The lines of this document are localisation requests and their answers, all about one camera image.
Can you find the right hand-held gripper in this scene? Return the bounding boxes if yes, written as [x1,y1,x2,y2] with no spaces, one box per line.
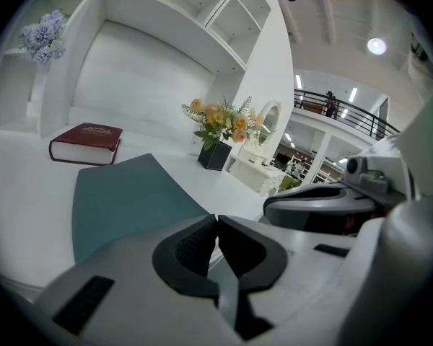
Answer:
[263,131,416,236]

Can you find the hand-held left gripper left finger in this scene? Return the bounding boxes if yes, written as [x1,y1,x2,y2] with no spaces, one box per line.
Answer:
[152,213,220,298]

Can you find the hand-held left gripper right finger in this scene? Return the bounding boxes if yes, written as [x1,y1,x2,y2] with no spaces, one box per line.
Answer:
[218,213,289,342]

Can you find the grey cover notebook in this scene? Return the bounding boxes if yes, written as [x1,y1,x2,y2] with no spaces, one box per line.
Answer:
[71,153,212,265]

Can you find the white vanity with oval mirror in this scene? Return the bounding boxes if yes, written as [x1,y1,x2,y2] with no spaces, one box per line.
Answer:
[224,99,305,198]

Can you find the black balcony railing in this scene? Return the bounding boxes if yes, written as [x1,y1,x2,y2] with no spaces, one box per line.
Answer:
[293,89,402,141]

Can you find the yellow flowers in black pot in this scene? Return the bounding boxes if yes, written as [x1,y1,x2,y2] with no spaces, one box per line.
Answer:
[180,95,276,173]

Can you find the person's white shirt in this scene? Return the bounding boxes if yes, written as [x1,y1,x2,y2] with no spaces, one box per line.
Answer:
[396,0,433,208]

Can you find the dark red hardcover book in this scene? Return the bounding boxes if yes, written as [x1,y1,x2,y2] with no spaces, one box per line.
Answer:
[48,122,124,167]

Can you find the round ceiling lamp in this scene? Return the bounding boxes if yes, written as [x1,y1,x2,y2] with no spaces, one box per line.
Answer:
[367,37,388,56]

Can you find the white desk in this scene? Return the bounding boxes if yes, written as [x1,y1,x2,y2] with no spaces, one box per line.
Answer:
[0,106,272,296]

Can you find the white shelf cabinet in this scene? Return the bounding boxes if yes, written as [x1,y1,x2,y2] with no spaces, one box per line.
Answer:
[0,0,295,141]

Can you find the pale blue flower bunch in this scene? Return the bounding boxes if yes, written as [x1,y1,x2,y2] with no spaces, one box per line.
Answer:
[18,9,68,66]

